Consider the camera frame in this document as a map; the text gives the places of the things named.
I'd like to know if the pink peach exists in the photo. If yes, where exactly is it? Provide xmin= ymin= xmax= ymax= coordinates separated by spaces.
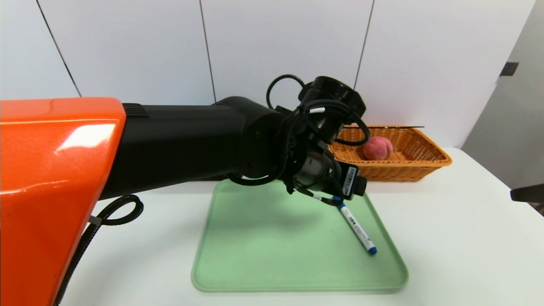
xmin=363 ymin=136 xmax=394 ymax=161

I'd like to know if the white marker with blue cap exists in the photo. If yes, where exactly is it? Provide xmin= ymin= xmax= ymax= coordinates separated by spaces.
xmin=334 ymin=196 xmax=378 ymax=255

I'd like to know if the orange wicker basket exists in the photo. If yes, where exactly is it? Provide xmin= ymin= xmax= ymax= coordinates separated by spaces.
xmin=329 ymin=125 xmax=452 ymax=182

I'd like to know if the green plastic tray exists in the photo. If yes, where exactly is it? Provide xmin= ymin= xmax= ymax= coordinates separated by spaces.
xmin=191 ymin=178 xmax=409 ymax=293

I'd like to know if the thin black looped cable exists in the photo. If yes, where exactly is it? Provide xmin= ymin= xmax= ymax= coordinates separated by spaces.
xmin=266 ymin=74 xmax=371 ymax=146

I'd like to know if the thick black braided cable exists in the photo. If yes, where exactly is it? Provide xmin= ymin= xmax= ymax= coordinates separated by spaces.
xmin=54 ymin=194 xmax=145 ymax=306

